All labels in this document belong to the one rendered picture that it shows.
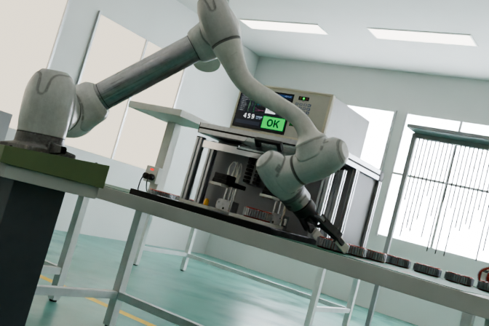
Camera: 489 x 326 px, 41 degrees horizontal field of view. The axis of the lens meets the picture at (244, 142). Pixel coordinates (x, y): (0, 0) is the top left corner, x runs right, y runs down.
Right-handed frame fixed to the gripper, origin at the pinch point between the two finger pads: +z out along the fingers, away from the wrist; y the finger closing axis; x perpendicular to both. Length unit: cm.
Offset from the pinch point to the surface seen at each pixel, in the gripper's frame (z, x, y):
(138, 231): 14, -19, -162
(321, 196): -4.5, 15.4, -16.5
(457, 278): 56, 32, 1
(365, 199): 22, 36, -30
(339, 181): -0.5, 26.2, -19.5
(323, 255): -14.4, -12.6, 19.2
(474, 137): 192, 239, -190
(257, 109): -30, 34, -54
